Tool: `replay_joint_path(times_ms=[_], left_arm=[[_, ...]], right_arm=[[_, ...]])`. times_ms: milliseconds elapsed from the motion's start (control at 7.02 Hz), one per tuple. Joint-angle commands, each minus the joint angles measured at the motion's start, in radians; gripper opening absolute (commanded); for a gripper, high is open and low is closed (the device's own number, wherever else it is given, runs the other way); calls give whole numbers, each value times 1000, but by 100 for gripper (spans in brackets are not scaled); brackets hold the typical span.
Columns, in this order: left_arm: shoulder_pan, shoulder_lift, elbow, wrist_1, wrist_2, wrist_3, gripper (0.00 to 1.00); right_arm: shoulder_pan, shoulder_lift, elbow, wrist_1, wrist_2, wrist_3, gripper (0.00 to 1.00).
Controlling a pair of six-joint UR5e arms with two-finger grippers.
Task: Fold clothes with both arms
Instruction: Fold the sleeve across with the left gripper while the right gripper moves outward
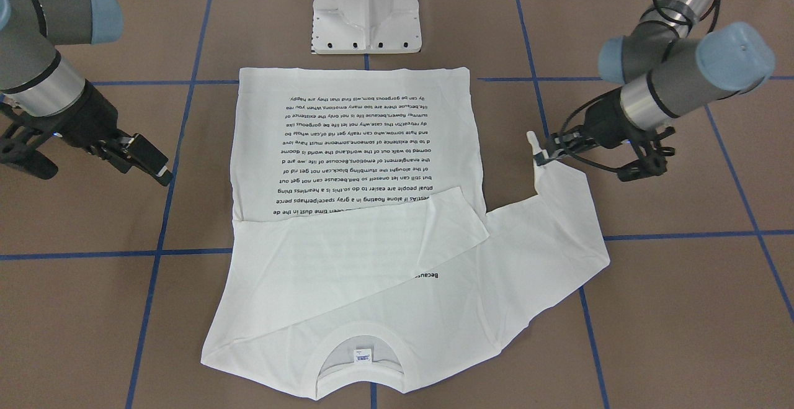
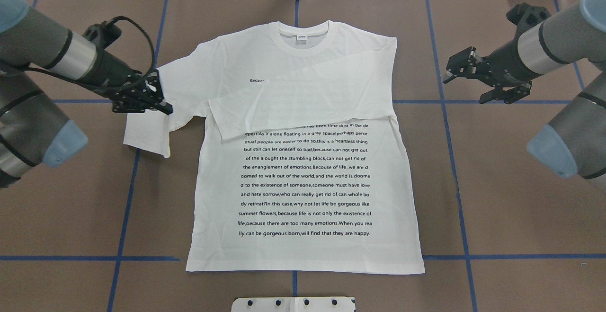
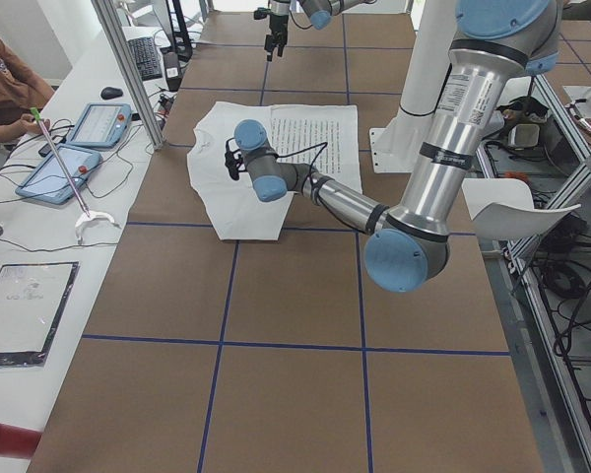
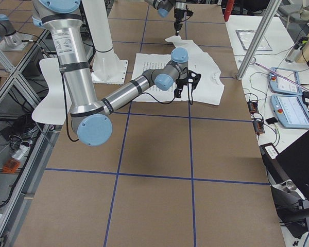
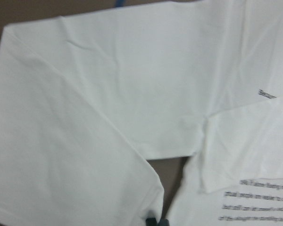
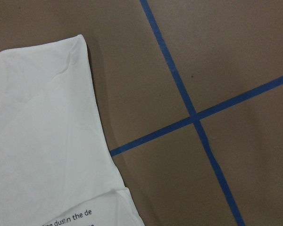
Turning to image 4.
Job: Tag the lower blue teach pendant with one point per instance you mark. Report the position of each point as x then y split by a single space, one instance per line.
290 111

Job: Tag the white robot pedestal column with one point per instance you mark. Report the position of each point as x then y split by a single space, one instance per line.
97 20

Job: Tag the white plastic chair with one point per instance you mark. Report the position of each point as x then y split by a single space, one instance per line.
51 109

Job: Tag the black framed plastic sheet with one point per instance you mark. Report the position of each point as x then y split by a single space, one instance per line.
246 36

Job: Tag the grey aluminium frame post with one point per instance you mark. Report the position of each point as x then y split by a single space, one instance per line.
261 30

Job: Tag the pink reacher grabber stick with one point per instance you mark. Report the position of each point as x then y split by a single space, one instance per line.
276 74

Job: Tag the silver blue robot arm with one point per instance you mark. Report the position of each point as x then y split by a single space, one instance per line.
164 7
82 39

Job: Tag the white power strip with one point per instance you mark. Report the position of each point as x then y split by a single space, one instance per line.
21 151

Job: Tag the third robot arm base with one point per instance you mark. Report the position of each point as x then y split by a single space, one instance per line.
10 39

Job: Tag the blue teach pendant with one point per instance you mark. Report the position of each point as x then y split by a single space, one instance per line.
290 111
280 85

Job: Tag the orange box under table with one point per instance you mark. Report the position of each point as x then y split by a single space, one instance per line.
11 166

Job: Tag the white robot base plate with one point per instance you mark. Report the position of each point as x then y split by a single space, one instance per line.
109 73

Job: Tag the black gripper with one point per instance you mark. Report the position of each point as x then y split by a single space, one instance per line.
180 83
178 15

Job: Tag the white long-sleeve printed shirt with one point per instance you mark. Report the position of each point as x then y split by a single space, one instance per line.
209 89

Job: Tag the upper blue teach pendant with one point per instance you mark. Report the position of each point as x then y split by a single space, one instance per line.
280 85

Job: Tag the black laptop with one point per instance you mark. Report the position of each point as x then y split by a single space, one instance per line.
292 163

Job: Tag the red cylinder object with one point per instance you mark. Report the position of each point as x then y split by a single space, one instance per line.
228 9

